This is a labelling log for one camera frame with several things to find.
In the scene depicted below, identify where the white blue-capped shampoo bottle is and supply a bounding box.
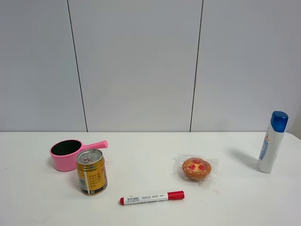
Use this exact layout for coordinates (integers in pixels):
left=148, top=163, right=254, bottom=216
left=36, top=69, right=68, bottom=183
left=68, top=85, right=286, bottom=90
left=257, top=111, right=289, bottom=173

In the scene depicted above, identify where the wrapped fruit tart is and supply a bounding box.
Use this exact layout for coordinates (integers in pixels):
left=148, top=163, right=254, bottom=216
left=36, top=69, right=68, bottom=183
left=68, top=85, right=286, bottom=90
left=173, top=153, right=219, bottom=186

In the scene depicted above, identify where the gold drink can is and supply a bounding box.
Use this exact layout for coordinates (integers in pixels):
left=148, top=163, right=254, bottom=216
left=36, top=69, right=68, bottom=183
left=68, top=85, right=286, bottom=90
left=76, top=149, right=108, bottom=195

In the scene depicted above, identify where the red whiteboard marker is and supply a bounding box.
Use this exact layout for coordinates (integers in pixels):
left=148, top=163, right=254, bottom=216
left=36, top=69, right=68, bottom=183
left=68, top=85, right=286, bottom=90
left=119, top=191, right=185, bottom=205

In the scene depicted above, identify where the pink toy saucepan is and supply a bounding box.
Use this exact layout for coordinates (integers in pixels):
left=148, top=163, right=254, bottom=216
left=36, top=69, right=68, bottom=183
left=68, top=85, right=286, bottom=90
left=49, top=139, right=109, bottom=172

